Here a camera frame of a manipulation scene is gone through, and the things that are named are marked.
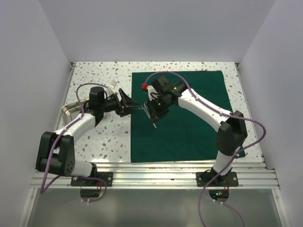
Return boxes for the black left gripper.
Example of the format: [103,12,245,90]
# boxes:
[100,88,140,117]

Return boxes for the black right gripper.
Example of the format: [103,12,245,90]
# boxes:
[147,95,173,123]

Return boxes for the steel scissor forceps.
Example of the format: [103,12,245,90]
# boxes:
[138,104,151,120]

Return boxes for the dark green surgical cloth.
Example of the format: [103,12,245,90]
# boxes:
[130,71,232,163]

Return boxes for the stainless steel tray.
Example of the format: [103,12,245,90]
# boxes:
[61,101,81,125]

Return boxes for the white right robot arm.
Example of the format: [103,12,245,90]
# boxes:
[142,76,248,186]

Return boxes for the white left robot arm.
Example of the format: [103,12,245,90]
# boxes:
[36,87,139,186]

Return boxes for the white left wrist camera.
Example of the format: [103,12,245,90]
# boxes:
[106,80,117,96]

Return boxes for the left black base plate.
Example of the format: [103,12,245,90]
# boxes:
[71,172,114,187]

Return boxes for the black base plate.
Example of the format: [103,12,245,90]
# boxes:
[196,171,239,187]
[71,172,114,187]

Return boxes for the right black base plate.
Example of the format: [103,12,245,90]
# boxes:
[196,171,239,187]

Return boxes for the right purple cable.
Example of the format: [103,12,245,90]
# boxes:
[144,71,266,227]

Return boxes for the purple cable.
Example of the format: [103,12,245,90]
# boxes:
[144,71,266,227]
[40,83,107,204]

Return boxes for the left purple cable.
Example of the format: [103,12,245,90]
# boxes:
[40,83,107,204]

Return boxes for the aluminium rail frame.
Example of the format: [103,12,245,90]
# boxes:
[18,61,291,227]

